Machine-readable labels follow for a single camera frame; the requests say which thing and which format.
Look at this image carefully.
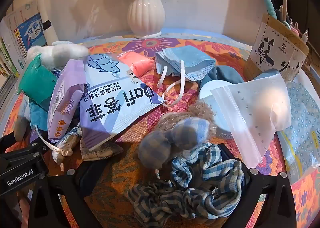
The white ribbed vase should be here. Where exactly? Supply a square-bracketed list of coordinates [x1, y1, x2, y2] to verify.
[127, 0, 166, 39]

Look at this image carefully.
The purple tissue packet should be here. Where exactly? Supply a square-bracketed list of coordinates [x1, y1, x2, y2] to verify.
[47, 59, 87, 144]

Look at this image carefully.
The grey plaid fabric bow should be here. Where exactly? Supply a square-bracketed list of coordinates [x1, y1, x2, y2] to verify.
[52, 124, 124, 165]

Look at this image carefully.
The blue face mask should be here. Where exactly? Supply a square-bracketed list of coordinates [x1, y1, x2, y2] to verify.
[155, 45, 216, 107]

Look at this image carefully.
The blue desk mat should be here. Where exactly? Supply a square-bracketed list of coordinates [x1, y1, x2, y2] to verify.
[82, 27, 253, 44]

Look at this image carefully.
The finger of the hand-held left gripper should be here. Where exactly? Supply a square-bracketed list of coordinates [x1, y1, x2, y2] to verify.
[0, 135, 49, 162]

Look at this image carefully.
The row of upright books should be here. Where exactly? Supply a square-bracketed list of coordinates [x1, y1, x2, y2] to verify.
[0, 1, 49, 79]

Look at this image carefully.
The coral pink packet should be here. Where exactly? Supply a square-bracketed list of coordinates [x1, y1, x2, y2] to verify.
[117, 51, 156, 77]

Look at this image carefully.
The orange floral towel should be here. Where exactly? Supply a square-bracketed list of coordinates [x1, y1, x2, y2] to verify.
[5, 34, 318, 228]

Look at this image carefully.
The blue checked pompom hair tie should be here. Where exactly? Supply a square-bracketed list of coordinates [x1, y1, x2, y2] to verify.
[139, 99, 217, 170]

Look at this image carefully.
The white plush toy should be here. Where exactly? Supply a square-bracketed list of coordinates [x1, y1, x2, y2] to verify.
[26, 41, 89, 70]

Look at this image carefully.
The stack of grey books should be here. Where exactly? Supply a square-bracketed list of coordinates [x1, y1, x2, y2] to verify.
[0, 76, 20, 119]

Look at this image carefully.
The teal packet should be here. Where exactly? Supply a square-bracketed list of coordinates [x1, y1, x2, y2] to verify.
[19, 53, 58, 105]

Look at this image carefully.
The blue striped scrunchie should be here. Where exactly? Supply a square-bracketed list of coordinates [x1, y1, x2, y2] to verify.
[171, 143, 223, 188]

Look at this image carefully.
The teal blue cloth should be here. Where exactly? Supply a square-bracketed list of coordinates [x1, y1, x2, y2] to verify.
[200, 66, 244, 91]

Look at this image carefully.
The blue gingham scrunchie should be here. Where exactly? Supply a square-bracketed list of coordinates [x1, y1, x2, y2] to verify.
[127, 161, 247, 221]

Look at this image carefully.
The bamboo pen holder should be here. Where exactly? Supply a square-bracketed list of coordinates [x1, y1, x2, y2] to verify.
[244, 15, 310, 81]

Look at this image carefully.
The blue dotted packet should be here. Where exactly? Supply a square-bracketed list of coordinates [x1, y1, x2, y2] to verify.
[275, 73, 320, 186]

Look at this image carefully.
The bunch of pens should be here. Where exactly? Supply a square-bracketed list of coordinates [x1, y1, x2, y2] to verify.
[261, 0, 310, 41]

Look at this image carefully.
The clear zip bag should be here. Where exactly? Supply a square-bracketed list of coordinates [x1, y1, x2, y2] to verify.
[210, 73, 292, 169]

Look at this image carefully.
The blue white wipes packet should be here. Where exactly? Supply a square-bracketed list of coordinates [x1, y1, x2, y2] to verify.
[79, 53, 167, 151]

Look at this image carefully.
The blue drawstring pouch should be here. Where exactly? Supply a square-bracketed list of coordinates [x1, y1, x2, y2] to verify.
[26, 99, 73, 157]

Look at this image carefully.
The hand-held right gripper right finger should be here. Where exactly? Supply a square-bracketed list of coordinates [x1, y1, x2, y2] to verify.
[217, 143, 300, 228]

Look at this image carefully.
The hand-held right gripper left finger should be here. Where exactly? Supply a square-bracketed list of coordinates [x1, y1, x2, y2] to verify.
[27, 161, 110, 228]

